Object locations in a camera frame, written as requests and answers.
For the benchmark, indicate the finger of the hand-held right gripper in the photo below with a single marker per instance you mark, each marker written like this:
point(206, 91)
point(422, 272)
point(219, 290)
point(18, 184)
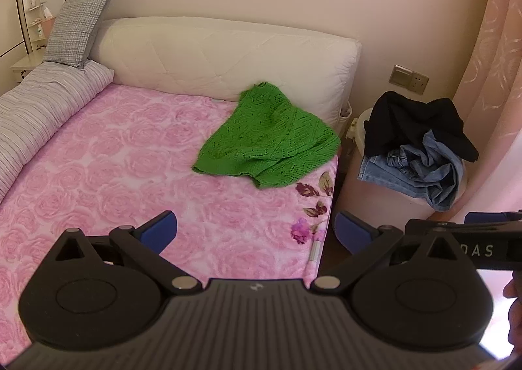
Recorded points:
point(485, 218)
point(416, 225)

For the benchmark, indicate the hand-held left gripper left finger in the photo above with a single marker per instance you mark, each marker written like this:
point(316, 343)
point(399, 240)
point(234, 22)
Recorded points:
point(160, 231)

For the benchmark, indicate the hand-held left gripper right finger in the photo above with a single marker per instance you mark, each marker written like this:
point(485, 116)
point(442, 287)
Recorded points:
point(350, 231)

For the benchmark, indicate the green knitted vest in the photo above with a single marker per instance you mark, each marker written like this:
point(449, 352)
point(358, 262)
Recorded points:
point(265, 137)

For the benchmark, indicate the person's right hand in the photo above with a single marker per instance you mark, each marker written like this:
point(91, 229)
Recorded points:
point(513, 290)

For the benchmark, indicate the white laundry hamper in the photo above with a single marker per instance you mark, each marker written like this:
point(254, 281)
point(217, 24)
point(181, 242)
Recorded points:
point(367, 198)

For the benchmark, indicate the blue jeans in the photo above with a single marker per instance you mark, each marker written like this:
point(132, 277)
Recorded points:
point(428, 174)

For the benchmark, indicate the pink rose blanket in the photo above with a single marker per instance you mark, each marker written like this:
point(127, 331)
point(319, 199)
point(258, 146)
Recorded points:
point(122, 174)

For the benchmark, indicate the black garment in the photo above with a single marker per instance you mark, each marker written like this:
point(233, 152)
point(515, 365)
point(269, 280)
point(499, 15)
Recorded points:
point(408, 121)

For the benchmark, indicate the pink curtain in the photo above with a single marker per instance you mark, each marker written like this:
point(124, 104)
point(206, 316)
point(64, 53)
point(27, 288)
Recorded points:
point(497, 68)

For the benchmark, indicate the grey striped duvet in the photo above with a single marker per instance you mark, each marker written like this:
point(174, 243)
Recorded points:
point(32, 109)

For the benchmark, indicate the white padded headboard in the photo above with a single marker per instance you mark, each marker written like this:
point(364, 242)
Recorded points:
point(244, 52)

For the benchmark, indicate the white dressing table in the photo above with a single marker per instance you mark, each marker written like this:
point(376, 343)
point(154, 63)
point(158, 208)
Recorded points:
point(30, 62)

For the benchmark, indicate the grey plaid pillow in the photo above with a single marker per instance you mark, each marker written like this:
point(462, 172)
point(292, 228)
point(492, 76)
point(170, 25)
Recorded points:
point(75, 27)

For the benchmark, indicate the cream wardrobe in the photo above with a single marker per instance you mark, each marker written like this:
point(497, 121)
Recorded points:
point(8, 7)

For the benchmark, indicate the gold wall socket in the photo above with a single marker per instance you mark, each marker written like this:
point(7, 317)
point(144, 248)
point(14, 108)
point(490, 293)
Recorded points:
point(408, 79)

